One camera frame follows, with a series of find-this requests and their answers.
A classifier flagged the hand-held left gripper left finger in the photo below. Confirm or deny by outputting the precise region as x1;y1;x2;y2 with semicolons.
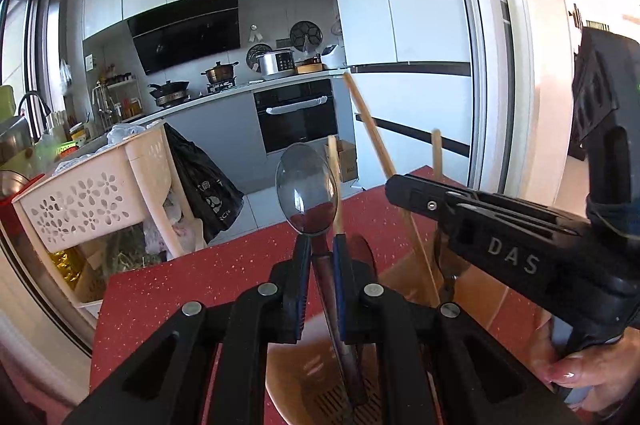
62;232;312;425

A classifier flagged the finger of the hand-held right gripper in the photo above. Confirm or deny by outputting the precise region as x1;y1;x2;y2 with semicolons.
385;174;584;234

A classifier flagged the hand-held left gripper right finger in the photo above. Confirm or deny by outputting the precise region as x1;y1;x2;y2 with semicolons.
332;235;581;425

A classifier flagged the dark translucent spoon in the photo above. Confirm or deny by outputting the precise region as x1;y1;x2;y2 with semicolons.
348;234;377;276
275;143;371;408

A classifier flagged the white utensil holder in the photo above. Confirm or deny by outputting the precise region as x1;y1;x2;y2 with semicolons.
264;245;451;425

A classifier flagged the person's right hand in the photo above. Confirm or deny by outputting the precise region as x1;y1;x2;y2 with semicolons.
545;334;640;418

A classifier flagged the cardboard box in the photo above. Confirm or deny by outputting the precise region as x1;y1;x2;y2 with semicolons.
336;139;359;183

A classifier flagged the black plastic bag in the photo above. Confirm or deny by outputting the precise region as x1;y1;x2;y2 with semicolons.
164;124;245;242

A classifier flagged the black built-in oven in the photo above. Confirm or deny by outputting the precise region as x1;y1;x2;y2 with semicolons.
252;78;337;156

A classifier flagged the small white appliance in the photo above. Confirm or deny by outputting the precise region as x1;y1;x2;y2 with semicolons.
320;45;346;70

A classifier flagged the white refrigerator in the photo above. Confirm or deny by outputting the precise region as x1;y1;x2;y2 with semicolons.
330;0;473;186

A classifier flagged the silver rice cooker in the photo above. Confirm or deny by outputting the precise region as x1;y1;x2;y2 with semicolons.
257;48;296;78

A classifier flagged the steel cooking pot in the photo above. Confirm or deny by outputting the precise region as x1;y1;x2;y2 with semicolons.
201;61;236;85

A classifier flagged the white flower-cutout basket trolley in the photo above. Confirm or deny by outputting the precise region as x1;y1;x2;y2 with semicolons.
12;125;208;306

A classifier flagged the gold foil package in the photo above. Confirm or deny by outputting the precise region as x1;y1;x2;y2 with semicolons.
50;247;86;291

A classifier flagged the black wok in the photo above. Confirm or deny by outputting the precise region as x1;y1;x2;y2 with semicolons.
148;80;192;106

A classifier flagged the spice rack with bottles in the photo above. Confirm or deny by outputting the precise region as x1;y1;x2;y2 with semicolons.
92;72;143;126

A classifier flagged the black range hood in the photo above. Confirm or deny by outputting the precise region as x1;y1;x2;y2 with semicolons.
126;0;240;76

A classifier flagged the kitchen faucet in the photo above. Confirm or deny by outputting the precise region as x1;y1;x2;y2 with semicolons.
19;92;53;141

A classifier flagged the grey round wall rack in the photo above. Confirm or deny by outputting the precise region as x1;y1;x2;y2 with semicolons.
290;20;323;51
246;44;273;71

